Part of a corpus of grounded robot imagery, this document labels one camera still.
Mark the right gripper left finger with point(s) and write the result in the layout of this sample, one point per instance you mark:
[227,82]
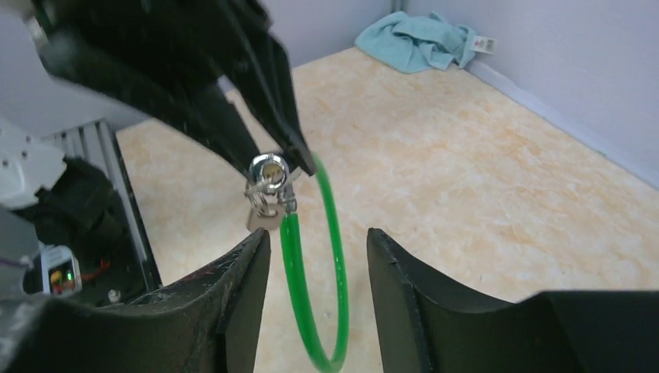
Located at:
[208,321]

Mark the light blue cloth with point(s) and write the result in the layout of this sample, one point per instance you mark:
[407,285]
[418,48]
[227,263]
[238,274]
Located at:
[411,44]

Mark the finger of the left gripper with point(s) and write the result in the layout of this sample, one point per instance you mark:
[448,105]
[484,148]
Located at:
[256,63]
[148,55]

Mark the silver key pair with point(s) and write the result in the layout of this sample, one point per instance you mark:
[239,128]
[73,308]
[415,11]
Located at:
[272,197]

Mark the aluminium frame rail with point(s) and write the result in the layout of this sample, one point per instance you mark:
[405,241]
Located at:
[94,142]

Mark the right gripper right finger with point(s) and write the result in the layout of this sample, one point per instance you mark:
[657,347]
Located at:
[428,322]

